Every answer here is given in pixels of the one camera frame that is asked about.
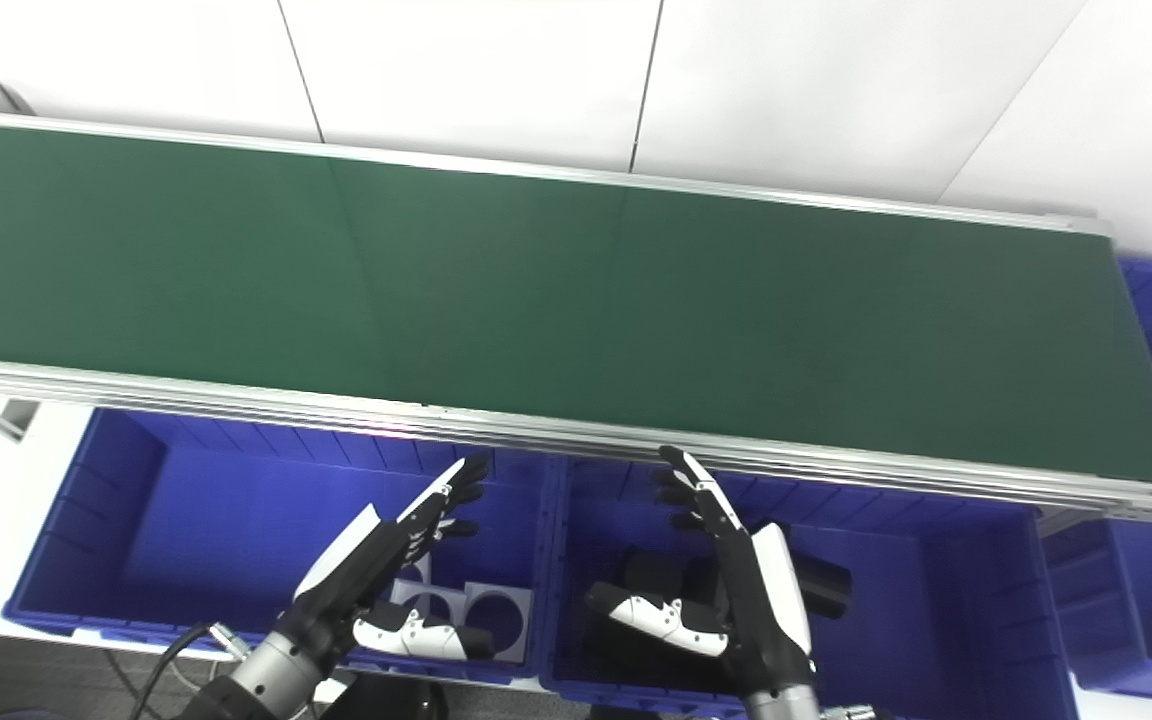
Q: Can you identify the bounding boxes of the black cylinder part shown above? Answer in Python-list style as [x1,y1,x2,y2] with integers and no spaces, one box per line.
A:
[788,553,854,619]

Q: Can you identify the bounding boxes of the blue bin holding white parts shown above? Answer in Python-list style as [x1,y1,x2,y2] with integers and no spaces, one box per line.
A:
[1,405,557,686]

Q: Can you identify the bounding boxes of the black block part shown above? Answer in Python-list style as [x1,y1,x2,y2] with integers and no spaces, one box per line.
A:
[624,547,722,606]

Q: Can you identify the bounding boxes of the blue bin at conveyor end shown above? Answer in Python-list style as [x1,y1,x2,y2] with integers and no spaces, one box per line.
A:
[1041,258,1152,706]

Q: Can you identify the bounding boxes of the green conveyor belt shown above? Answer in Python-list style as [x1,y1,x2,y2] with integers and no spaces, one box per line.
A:
[0,120,1152,488]
[0,108,1152,526]

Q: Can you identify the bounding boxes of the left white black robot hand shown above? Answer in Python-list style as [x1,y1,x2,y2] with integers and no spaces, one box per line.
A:
[291,453,497,666]

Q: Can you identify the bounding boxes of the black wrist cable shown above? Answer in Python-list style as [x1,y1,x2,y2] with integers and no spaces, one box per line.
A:
[131,620,257,720]

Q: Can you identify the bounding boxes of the black robot body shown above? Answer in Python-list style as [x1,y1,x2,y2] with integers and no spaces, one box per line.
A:
[321,672,452,720]

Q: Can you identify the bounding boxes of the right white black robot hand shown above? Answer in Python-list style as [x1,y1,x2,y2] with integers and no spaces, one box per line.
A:
[584,445,819,691]

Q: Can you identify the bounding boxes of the blue bin holding black parts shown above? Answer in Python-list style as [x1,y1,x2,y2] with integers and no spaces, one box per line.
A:
[541,455,1082,720]

